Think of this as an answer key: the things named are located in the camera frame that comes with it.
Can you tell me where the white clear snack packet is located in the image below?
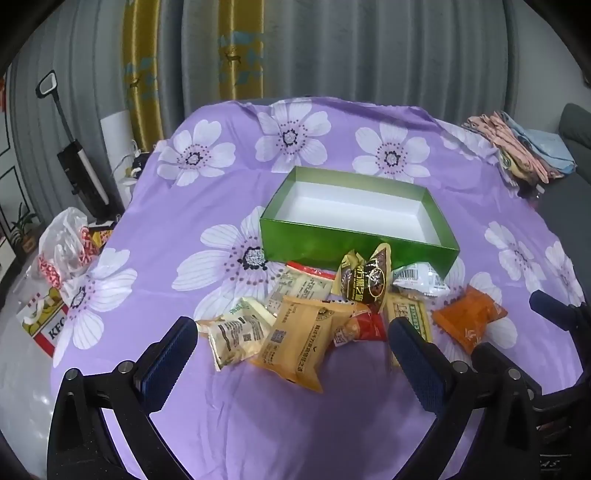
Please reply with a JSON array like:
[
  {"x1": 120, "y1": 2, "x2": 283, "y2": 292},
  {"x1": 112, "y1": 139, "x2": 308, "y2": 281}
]
[{"x1": 392, "y1": 262, "x2": 451, "y2": 300}]

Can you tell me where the yellow orange snack packet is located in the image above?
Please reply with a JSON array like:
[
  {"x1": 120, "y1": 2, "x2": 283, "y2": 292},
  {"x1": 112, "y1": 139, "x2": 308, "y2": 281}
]
[{"x1": 249, "y1": 296, "x2": 355, "y2": 394}]

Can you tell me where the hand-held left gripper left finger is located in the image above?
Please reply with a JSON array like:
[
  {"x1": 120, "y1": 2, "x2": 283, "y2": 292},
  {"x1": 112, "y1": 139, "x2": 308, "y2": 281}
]
[{"x1": 47, "y1": 316, "x2": 199, "y2": 480}]

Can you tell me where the red-edged white snack packet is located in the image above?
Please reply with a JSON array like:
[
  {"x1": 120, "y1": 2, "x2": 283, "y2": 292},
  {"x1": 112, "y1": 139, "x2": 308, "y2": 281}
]
[{"x1": 265, "y1": 261, "x2": 337, "y2": 319}]

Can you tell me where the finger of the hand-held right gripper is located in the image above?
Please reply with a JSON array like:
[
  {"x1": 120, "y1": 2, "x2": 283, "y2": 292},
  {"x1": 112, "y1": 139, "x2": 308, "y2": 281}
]
[{"x1": 529, "y1": 290, "x2": 591, "y2": 334}]

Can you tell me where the cream green snack packet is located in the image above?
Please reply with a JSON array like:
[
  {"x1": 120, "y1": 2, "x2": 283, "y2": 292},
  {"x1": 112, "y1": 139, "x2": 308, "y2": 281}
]
[{"x1": 196, "y1": 296, "x2": 278, "y2": 371}]

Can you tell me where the purple floral tablecloth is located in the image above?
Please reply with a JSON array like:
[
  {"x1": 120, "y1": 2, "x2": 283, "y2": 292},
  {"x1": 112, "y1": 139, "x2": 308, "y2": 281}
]
[{"x1": 50, "y1": 97, "x2": 585, "y2": 480}]

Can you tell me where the green cardboard box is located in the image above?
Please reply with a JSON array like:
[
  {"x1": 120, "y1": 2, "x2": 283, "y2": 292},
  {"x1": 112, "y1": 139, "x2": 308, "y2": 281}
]
[{"x1": 259, "y1": 166, "x2": 461, "y2": 281}]

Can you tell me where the white plastic bag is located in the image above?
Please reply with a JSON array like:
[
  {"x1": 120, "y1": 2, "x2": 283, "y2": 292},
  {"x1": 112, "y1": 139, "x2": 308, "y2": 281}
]
[{"x1": 37, "y1": 208, "x2": 100, "y2": 289}]

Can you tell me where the dark brown gold snack packet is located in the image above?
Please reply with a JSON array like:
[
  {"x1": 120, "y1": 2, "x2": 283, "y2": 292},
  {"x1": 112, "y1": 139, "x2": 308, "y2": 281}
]
[{"x1": 338, "y1": 244, "x2": 394, "y2": 305}]

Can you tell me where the upright vacuum cleaner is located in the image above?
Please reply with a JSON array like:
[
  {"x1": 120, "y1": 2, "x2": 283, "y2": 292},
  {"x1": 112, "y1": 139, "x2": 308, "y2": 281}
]
[{"x1": 36, "y1": 70, "x2": 112, "y2": 220}]

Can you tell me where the gold patterned curtain panel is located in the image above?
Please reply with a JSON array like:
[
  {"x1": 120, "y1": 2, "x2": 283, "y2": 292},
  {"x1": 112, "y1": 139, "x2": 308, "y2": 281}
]
[
  {"x1": 121, "y1": 0, "x2": 161, "y2": 152},
  {"x1": 216, "y1": 0, "x2": 265, "y2": 101}
]

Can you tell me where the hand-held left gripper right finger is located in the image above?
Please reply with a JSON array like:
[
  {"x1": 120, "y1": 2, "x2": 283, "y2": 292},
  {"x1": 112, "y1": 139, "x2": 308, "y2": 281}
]
[{"x1": 389, "y1": 318, "x2": 544, "y2": 480}]

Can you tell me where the grey curtain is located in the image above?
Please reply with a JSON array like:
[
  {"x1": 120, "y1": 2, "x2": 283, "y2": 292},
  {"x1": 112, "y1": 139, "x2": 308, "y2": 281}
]
[{"x1": 9, "y1": 0, "x2": 591, "y2": 222}]

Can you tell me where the red snack packet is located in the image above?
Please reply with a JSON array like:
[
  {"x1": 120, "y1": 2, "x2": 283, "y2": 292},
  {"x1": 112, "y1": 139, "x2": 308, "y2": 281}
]
[{"x1": 331, "y1": 308, "x2": 387, "y2": 348}]

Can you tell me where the folded light blue cloth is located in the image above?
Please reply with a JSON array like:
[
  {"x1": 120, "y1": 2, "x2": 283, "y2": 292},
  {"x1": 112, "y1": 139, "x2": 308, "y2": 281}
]
[{"x1": 501, "y1": 113, "x2": 578, "y2": 175}]

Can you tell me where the potted plant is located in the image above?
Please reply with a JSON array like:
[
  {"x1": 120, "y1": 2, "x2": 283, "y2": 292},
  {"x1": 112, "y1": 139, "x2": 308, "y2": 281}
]
[{"x1": 9, "y1": 203, "x2": 40, "y2": 252}]

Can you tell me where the red white paper bag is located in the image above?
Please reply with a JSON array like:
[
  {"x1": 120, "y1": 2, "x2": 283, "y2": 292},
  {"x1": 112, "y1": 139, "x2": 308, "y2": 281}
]
[{"x1": 16, "y1": 286, "x2": 70, "y2": 358}]

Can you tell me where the grey sofa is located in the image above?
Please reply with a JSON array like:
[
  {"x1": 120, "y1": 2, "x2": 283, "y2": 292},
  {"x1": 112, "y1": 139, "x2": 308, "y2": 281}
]
[{"x1": 538, "y1": 102, "x2": 591, "y2": 301}]

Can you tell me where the folded pink patterned cloth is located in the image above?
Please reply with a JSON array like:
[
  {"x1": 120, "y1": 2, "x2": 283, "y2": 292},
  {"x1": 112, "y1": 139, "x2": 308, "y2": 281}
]
[{"x1": 463, "y1": 110, "x2": 561, "y2": 185}]

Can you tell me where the yellow green cracker packet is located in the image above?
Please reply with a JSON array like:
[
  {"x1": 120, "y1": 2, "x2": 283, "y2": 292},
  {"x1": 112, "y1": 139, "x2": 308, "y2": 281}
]
[{"x1": 384, "y1": 294, "x2": 434, "y2": 367}]

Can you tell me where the dark cloth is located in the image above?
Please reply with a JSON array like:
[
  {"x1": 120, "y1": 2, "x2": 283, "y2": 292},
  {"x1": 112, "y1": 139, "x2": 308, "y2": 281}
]
[{"x1": 516, "y1": 173, "x2": 546, "y2": 200}]

